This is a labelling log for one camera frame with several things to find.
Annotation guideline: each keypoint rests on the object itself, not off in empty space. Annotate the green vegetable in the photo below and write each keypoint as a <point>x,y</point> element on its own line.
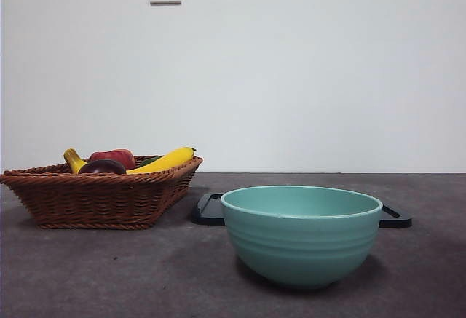
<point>149,160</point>

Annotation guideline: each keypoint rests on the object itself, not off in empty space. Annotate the yellow banana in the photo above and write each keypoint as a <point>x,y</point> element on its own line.
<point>171,158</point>

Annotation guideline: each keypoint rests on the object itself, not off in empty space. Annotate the dark red plum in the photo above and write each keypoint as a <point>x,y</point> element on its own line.
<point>102,167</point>

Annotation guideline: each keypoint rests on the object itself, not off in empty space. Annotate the brown wicker basket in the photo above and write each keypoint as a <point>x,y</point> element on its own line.
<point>98,201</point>

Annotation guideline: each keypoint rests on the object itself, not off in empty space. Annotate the teal ceramic bowl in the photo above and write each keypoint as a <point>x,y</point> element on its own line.
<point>302,245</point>

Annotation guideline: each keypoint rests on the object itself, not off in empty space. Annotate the red apple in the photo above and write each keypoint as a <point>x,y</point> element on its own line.
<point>116,155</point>

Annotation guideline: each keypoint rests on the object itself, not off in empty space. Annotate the black rectangular tray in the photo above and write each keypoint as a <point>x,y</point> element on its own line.
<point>205,216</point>

